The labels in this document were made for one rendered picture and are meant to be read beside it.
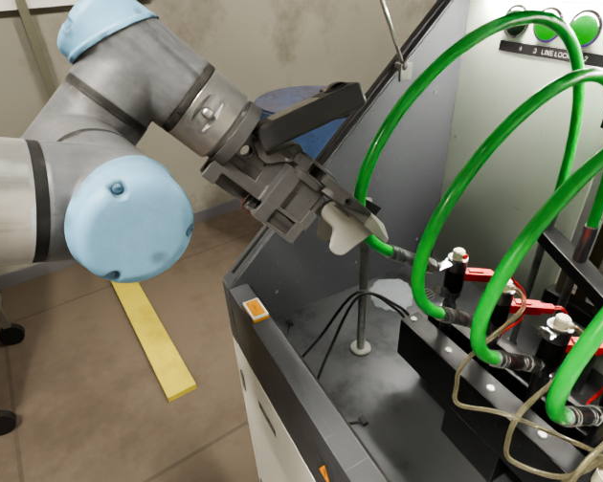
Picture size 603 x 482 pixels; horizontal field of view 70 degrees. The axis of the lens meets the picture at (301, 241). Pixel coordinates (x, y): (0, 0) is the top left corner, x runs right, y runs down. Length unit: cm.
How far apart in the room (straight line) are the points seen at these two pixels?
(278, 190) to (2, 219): 24
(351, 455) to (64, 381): 174
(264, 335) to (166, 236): 50
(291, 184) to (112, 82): 18
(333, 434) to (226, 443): 117
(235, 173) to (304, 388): 37
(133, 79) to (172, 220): 16
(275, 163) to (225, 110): 7
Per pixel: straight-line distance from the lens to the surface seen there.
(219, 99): 41
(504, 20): 55
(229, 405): 187
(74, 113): 40
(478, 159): 45
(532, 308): 64
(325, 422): 65
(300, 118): 43
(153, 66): 40
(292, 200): 44
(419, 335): 72
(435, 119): 97
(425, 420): 81
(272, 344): 74
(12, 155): 29
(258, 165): 44
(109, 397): 206
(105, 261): 27
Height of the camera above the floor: 149
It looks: 33 degrees down
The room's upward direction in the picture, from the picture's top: 3 degrees counter-clockwise
